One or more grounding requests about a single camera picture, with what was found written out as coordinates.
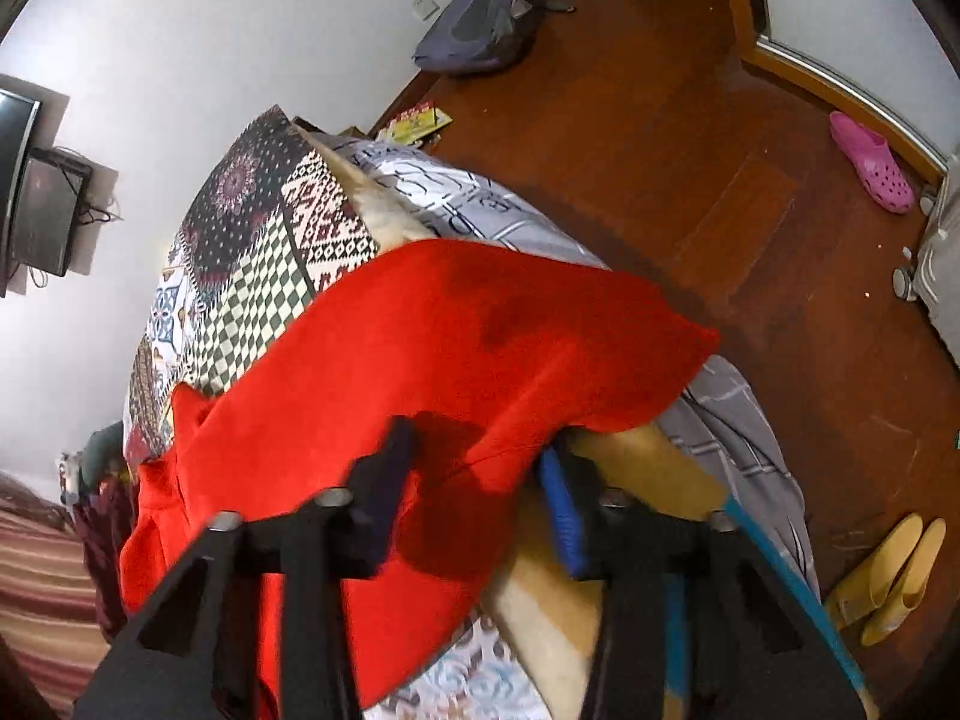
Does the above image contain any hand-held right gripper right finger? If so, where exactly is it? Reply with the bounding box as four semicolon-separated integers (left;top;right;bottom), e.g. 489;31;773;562
537;446;872;720

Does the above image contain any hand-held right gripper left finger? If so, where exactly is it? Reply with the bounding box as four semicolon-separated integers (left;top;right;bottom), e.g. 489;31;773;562
71;416;418;720

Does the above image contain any red garment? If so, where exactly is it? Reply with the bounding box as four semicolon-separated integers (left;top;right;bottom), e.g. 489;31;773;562
120;238;721;720

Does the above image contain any dark red clothing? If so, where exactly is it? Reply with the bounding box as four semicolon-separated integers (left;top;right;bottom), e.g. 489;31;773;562
71;476;140;642

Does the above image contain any grey-green cloth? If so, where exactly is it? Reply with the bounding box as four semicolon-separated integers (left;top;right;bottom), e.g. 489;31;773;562
81;420;125;496

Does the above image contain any patchwork patterned bed cover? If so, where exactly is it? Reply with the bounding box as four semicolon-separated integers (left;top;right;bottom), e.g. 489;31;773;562
124;106;552;720

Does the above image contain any grey patterned bed sheet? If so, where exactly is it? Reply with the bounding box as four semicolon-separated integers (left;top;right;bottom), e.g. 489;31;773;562
311;131;822;601

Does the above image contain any yellow slipper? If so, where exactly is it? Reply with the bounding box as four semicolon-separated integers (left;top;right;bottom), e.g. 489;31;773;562
861;517;947;647
825;514;923;627

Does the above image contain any striped blanket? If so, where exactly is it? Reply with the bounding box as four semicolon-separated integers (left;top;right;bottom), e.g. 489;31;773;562
0;472;113;720

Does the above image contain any colourful printed packet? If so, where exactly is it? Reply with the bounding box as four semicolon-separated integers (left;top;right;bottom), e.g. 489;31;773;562
375;100;453;145

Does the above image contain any grey suitcase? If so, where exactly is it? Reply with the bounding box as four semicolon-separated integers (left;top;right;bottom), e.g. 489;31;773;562
892;154;960;368

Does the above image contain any pink clog shoe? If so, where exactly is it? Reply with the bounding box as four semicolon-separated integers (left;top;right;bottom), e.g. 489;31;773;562
829;111;917;214

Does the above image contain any grey backpack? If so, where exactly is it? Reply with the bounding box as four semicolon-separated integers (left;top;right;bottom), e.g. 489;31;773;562
412;0;578;76

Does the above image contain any black wall television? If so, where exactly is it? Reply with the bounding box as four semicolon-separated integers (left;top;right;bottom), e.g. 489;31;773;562
0;75;42;295

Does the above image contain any wooden door frame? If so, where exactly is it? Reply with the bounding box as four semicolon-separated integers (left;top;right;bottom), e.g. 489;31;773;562
709;0;950;185

